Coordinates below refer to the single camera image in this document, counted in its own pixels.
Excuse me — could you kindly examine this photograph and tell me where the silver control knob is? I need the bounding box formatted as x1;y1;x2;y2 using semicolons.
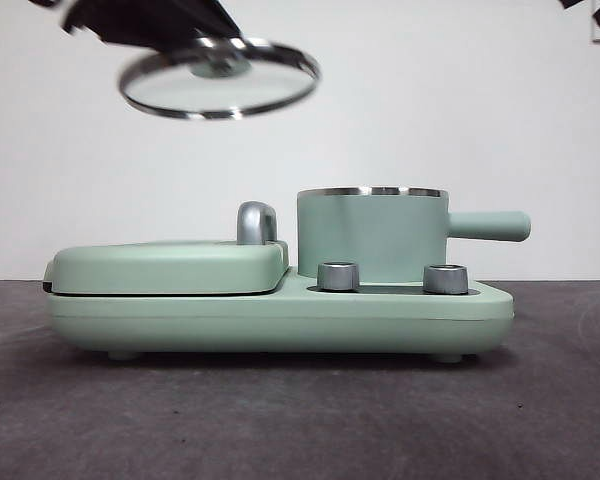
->
422;263;469;295
317;261;359;292

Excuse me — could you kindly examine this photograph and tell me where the mint green breakfast machine base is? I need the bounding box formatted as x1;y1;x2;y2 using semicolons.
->
44;265;515;362

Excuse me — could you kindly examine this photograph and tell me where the mint green griddle cover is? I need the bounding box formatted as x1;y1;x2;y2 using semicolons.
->
43;238;290;296

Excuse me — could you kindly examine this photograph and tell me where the glass lid with green knob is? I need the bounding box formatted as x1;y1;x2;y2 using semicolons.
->
117;35;322;121

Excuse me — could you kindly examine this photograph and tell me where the chrome griddle cover handle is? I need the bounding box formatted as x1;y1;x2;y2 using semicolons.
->
236;201;281;247

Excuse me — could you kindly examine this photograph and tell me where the mint green pot with handle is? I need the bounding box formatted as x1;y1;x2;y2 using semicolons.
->
296;185;533;282

